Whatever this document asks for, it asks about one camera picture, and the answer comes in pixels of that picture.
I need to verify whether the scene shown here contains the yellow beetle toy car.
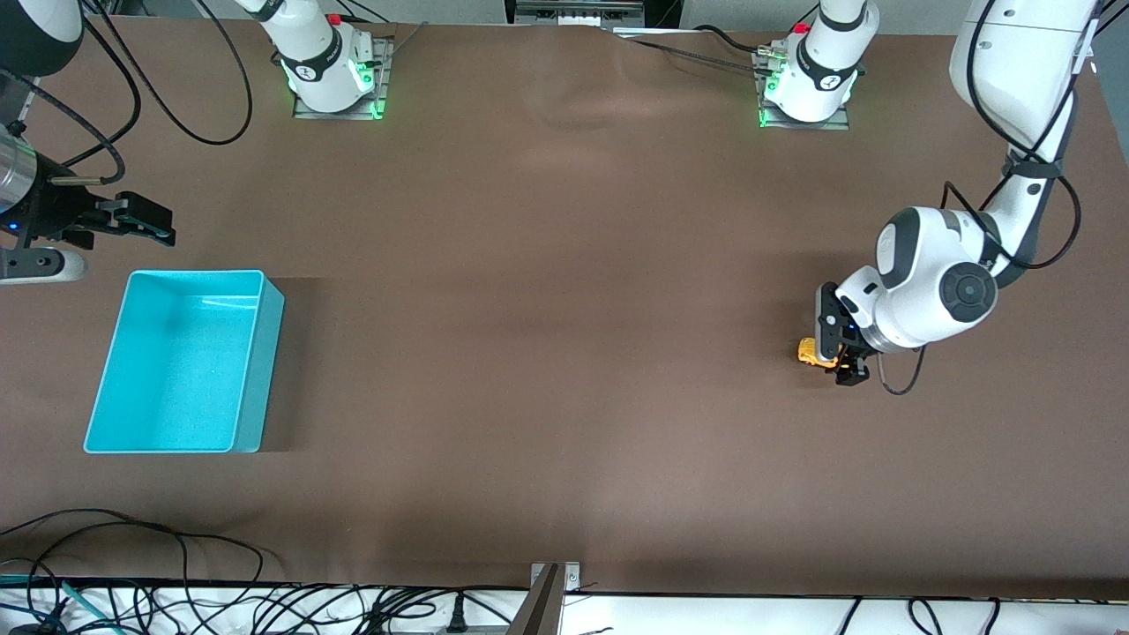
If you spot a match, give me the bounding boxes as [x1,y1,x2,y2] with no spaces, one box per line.
[797,338,849,371]

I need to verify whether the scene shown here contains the turquoise plastic bin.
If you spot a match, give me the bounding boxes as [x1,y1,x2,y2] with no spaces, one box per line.
[83,269,286,455]

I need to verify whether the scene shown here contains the small metal mounting plate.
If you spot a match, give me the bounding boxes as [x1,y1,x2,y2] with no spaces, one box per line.
[531,562,582,592]

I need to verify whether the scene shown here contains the grey power strip with sockets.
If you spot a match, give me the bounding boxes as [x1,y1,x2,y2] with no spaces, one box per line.
[507,0,647,27]

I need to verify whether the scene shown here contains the flat grey power strip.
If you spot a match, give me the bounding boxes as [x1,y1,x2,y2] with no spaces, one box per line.
[388,623,514,635]

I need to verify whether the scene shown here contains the black looping right arm cable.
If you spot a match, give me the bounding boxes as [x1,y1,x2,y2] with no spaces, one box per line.
[106,0,254,146]

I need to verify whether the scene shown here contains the aluminium frame with grey panel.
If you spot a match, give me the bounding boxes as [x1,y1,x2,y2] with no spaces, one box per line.
[0,0,116,133]

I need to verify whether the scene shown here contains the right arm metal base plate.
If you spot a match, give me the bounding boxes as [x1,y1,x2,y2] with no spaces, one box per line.
[291,35,394,121]

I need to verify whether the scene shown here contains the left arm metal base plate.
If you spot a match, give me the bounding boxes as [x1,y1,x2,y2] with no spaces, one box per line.
[757,49,853,132]

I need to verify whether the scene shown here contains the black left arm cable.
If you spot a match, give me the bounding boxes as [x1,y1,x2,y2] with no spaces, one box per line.
[878,0,1103,395]

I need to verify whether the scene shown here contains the long black looping cable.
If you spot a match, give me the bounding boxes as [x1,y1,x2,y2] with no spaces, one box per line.
[0,507,265,587]

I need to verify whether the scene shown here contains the black cable across table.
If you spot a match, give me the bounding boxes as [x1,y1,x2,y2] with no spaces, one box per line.
[617,25,781,73]

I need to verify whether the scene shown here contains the tangled black cables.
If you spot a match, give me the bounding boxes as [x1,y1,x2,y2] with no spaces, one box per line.
[0,520,530,635]

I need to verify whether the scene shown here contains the teal cable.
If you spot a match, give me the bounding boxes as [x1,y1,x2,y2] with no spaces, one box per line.
[0,573,120,635]

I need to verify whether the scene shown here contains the aluminium frame corner piece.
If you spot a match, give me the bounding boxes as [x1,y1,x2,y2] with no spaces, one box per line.
[1078,0,1129,78]

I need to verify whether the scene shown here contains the grey metal post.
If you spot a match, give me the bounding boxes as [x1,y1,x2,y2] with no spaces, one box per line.
[505,564,565,635]

